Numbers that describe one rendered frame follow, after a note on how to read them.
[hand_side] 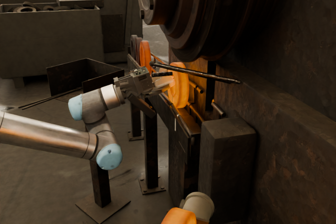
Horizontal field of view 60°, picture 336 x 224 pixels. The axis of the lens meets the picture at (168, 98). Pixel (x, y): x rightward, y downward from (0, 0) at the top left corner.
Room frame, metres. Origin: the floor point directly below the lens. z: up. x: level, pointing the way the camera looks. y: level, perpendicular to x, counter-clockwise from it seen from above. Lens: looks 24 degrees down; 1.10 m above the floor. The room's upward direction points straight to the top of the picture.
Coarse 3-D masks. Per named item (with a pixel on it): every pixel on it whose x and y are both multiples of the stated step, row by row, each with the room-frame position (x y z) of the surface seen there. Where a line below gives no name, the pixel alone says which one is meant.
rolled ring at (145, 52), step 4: (140, 44) 1.49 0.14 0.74; (144, 44) 1.42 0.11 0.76; (148, 44) 1.43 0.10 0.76; (140, 48) 1.50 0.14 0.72; (144, 48) 1.40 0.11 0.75; (148, 48) 1.40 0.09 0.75; (140, 52) 1.51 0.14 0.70; (144, 52) 1.38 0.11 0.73; (148, 52) 1.39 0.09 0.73; (140, 56) 1.52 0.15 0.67; (144, 56) 1.38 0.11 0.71; (148, 56) 1.38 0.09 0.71; (140, 60) 1.52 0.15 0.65; (144, 60) 1.37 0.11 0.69; (148, 60) 1.37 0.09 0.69; (144, 64) 1.37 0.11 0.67; (148, 64) 1.37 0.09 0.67; (148, 68) 1.38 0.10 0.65
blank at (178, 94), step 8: (176, 64) 0.90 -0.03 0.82; (176, 72) 0.87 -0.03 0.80; (176, 80) 0.87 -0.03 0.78; (184, 80) 0.85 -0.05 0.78; (176, 88) 0.86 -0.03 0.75; (184, 88) 0.84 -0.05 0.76; (168, 96) 0.95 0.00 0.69; (176, 96) 0.86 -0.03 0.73; (184, 96) 0.84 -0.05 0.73; (176, 104) 0.85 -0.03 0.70; (184, 104) 0.85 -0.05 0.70
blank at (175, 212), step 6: (174, 210) 0.33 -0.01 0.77; (180, 210) 0.33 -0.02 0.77; (186, 210) 0.34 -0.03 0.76; (168, 216) 0.31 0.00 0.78; (174, 216) 0.31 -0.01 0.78; (180, 216) 0.31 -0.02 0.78; (186, 216) 0.31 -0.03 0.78; (192, 216) 0.33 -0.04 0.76; (162, 222) 0.30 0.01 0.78; (168, 222) 0.30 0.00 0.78; (174, 222) 0.30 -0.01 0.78; (180, 222) 0.30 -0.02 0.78; (186, 222) 0.30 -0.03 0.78; (192, 222) 0.33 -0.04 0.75
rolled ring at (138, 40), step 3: (135, 39) 1.66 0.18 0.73; (138, 39) 1.61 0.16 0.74; (141, 39) 1.61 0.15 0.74; (135, 42) 1.67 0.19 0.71; (138, 42) 1.59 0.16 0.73; (135, 45) 1.68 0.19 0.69; (138, 45) 1.57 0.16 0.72; (135, 48) 1.69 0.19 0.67; (138, 48) 1.56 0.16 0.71; (135, 51) 1.70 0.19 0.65; (138, 51) 1.55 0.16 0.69; (135, 54) 1.71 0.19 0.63; (138, 54) 1.55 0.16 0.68; (138, 57) 1.54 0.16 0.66; (138, 60) 1.55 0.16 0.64; (138, 63) 1.55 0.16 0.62
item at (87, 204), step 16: (64, 64) 1.24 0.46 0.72; (80, 64) 1.30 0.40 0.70; (96, 64) 1.27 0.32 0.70; (48, 80) 1.17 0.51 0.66; (64, 80) 1.23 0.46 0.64; (80, 80) 1.29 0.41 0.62; (96, 80) 1.05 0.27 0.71; (112, 80) 1.11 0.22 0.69; (64, 96) 1.17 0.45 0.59; (96, 176) 1.11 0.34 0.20; (96, 192) 1.13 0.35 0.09; (112, 192) 1.22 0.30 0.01; (80, 208) 1.11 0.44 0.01; (96, 208) 1.11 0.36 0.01; (112, 208) 1.11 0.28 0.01
